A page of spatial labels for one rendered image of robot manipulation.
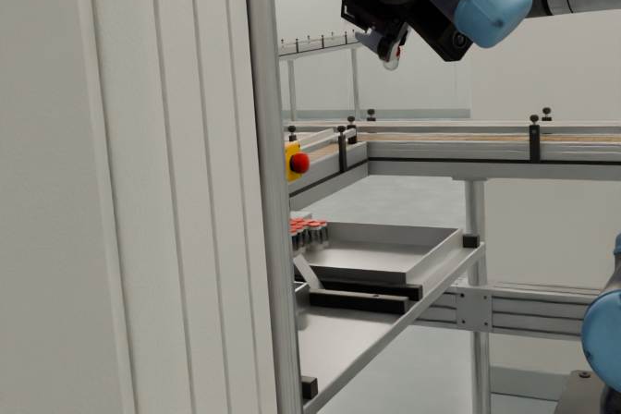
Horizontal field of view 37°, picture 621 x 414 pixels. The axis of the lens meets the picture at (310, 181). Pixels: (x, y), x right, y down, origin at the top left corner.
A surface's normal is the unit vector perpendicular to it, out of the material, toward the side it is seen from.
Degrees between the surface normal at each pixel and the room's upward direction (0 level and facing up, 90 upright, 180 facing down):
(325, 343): 0
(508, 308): 90
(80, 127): 90
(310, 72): 90
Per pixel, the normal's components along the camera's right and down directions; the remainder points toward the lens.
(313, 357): -0.07, -0.98
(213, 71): 0.95, 0.00
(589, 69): -0.44, 0.20
